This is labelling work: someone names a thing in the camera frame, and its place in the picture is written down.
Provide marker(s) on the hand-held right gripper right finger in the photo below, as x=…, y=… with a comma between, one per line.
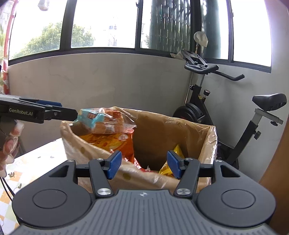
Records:
x=174, y=163

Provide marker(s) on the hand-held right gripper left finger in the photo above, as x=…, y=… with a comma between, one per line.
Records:
x=115, y=165

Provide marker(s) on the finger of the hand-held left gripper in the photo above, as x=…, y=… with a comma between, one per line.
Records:
x=61, y=114
x=50, y=103

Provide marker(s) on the yellow snack packet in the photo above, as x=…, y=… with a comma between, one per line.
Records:
x=167, y=170

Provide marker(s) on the large orange snack bag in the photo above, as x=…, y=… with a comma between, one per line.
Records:
x=106, y=144

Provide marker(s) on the brown paper bag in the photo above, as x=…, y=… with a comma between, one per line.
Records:
x=155, y=126

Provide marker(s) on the clear bread packet blue label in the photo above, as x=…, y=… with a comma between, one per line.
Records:
x=106, y=123

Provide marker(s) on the person's left hand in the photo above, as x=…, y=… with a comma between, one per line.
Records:
x=12, y=146

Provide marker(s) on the floral tablecloth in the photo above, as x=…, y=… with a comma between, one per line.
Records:
x=45, y=156

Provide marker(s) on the black exercise bike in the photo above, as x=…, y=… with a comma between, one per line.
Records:
x=196, y=113

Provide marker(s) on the red floral hanging cloth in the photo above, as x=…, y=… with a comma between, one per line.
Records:
x=4, y=56

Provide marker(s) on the black framed window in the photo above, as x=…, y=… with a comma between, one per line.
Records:
x=246, y=29
x=101, y=24

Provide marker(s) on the hanging pale bag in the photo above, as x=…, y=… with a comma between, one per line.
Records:
x=43, y=4

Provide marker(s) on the wooden panel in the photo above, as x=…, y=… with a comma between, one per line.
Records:
x=277, y=180

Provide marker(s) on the crumpled pale cloth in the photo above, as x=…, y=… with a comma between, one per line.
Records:
x=176, y=55

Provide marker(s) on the white plastic bag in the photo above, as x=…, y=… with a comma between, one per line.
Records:
x=201, y=38

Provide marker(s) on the dark metal lattice screen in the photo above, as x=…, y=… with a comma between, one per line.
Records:
x=171, y=22

